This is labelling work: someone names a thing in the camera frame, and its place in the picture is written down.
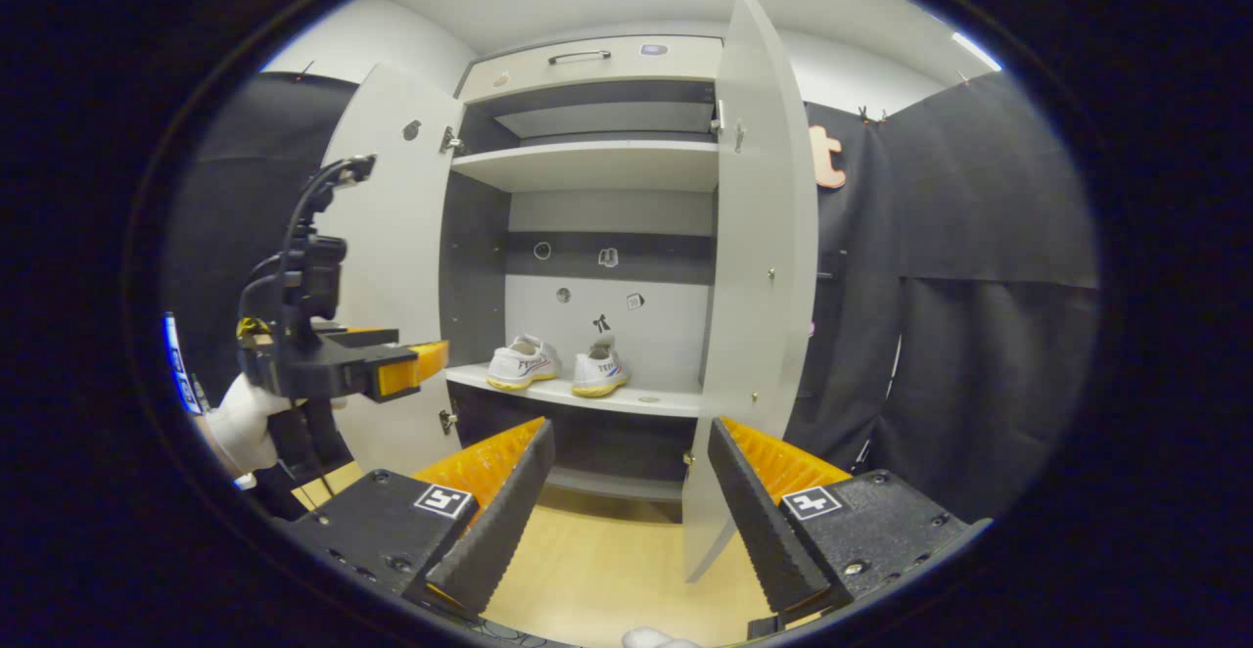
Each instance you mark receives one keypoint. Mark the grey cabinet drawer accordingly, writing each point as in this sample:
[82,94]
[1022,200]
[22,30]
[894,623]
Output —
[519,75]

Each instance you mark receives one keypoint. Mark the grey shoe cabinet door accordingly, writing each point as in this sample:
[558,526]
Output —
[392,237]
[759,286]

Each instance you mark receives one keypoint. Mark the white shoe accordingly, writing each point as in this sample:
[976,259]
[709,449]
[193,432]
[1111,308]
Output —
[599,374]
[519,366]

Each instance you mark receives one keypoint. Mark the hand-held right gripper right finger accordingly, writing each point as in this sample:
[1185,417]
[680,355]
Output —
[759,531]

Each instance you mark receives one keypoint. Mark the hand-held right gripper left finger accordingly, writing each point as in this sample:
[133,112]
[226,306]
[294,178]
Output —
[494,531]

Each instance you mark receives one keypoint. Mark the ceiling light panel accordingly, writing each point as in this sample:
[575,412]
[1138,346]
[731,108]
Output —
[977,51]

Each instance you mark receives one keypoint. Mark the blue white banner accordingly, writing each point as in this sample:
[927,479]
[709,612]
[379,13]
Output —
[178,364]

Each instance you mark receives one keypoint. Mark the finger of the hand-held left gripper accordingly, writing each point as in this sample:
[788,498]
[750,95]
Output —
[367,338]
[375,374]

